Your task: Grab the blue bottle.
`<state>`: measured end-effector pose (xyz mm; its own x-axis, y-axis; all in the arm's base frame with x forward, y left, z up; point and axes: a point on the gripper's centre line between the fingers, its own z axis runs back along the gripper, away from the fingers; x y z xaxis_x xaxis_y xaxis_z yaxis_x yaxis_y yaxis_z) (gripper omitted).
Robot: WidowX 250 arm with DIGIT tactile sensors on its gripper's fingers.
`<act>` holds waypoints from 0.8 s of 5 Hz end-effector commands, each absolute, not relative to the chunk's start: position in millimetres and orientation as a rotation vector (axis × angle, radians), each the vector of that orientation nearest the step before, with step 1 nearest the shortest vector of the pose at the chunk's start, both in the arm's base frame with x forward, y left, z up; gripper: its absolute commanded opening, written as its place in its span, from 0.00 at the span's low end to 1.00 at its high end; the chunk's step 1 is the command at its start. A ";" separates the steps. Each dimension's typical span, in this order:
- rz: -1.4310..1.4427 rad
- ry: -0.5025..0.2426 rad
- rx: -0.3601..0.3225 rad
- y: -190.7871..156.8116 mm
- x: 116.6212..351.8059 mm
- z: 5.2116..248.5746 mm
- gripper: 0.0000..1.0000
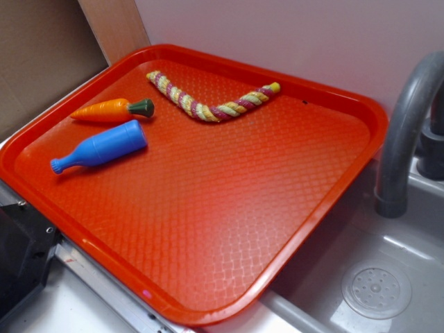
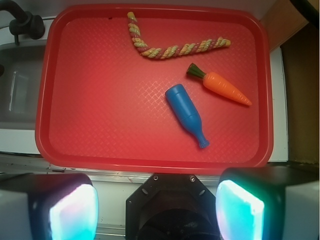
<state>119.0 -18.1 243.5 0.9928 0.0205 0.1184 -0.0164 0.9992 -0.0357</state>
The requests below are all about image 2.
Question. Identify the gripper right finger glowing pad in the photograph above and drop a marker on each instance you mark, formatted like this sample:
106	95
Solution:
268	203

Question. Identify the blue toy bottle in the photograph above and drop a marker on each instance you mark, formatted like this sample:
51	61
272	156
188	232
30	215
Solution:
186	113

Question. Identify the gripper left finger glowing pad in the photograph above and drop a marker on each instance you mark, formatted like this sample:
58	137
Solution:
61	206

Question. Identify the red plastic tray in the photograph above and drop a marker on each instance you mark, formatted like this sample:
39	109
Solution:
103	106

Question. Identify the multicolour braided rope toy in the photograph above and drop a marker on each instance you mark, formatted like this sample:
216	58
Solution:
174	50

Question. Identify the orange toy carrot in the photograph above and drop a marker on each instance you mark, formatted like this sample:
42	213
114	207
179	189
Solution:
219	85

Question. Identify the black sink faucet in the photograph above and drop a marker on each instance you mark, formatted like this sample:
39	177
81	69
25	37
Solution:
24	22

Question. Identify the grey metal sink basin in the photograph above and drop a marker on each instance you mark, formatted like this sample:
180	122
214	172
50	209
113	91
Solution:
20	83

